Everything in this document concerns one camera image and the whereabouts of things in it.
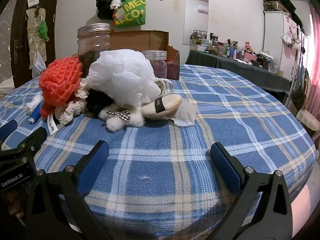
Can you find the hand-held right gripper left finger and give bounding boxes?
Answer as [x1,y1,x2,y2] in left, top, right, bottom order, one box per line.
[25,140,110,240]

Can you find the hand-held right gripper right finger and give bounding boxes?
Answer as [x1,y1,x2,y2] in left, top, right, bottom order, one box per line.
[210,142,294,240]

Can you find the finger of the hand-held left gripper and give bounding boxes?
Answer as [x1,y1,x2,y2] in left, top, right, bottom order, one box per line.
[0,119,18,142]
[0,127,48,164]

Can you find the blue tube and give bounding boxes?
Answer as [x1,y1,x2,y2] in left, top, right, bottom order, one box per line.
[27,102,43,125]

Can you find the red knit cloth with tag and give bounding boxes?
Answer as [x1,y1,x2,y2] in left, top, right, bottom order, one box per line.
[40,102,59,135]

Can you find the cream lace scrunchie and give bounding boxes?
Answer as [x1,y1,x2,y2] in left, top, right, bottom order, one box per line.
[54,79,90,127]

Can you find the white fluffy checkered-bow hair clip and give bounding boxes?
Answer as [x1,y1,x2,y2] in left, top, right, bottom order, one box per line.
[98,104,146,132]

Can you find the black scrunchie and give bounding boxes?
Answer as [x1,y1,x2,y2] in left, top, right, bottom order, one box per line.
[85,89,115,118]

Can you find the orange mesh bath sponge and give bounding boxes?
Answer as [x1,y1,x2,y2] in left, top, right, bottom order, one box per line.
[39,56,83,105]

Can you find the white tissue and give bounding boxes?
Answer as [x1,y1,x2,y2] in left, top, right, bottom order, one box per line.
[170,103,198,127]

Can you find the beige powder puff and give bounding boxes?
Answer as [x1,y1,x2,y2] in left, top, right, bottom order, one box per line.
[140,94,183,120]

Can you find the white mesh bath loofah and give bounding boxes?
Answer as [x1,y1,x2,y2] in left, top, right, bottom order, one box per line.
[87,49,175,107]

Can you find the cardboard box with red lining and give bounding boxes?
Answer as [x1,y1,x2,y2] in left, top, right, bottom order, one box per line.
[109,30,180,81]

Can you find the clear plastic bag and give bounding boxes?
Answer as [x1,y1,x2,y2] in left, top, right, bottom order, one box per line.
[32,50,47,73]

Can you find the beige cushion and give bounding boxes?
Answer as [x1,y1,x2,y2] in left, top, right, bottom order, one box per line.
[296,109,319,130]

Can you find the dark brown door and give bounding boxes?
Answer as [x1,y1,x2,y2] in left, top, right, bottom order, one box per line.
[10,0,62,88]

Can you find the dark cloth covered table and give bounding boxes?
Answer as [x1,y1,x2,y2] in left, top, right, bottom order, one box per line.
[185,49,290,98]

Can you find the hanging cloth organiser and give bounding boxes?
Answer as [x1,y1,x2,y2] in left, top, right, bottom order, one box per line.
[26,6,48,78]

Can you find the green plush frog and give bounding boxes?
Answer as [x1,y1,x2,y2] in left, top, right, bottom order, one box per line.
[38,21,50,41]

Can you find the glass jar with metal lid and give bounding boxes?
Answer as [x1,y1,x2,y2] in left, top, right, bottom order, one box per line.
[77,23,111,78]

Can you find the row of cosmetic bottles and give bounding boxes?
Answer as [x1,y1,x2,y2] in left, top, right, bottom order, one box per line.
[190,30,280,74]

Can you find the white refrigerator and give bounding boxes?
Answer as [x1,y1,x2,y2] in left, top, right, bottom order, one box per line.
[262,10,307,80]

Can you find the green tote bag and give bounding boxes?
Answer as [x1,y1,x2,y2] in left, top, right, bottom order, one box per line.
[112,0,147,28]

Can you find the pink curtain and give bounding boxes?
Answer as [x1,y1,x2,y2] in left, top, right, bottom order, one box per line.
[309,4,320,85]

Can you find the brown case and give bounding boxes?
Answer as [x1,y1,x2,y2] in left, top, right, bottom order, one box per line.
[263,0,285,12]

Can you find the black bag on refrigerator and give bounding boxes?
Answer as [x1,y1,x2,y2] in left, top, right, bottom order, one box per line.
[274,0,297,14]

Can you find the wall mirror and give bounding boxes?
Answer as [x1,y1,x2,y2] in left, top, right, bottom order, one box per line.
[183,0,209,47]

